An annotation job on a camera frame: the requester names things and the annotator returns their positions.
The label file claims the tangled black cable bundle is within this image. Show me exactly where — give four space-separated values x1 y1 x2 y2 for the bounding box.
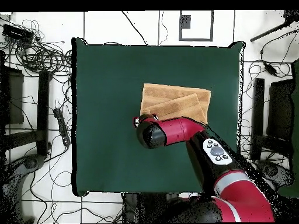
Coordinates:
238 59 295 164
0 19 73 78

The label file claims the dark box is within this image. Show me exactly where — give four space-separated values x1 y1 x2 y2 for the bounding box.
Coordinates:
0 66 25 125
266 79 295 141

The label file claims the black power strip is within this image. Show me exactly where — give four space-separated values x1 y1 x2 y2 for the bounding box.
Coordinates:
53 107 71 147

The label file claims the orange terry towel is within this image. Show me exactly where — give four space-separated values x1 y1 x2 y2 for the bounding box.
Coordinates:
140 83 211 125

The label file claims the dark green table cloth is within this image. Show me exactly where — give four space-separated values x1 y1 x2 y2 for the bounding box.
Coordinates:
71 37 246 196

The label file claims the black power adapter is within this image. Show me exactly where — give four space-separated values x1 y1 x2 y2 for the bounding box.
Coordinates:
264 62 279 75

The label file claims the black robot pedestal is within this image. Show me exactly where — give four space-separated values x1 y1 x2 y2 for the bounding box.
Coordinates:
122 192 180 223

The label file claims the black stand base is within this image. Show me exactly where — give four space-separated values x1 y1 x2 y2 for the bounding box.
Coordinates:
261 160 295 187
2 153 46 211

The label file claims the black tripod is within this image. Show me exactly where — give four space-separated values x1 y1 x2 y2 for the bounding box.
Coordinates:
249 9 299 43

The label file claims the grey square frame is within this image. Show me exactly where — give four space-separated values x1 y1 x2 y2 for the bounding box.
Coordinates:
179 10 214 42

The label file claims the thin black cable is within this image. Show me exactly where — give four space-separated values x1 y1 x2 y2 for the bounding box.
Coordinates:
121 10 148 46
158 10 169 46

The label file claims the black electronics box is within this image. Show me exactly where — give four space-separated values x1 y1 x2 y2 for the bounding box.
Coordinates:
1 23 35 44

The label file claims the dark grey square patch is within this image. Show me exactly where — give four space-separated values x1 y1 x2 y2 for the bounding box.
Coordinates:
180 15 192 29

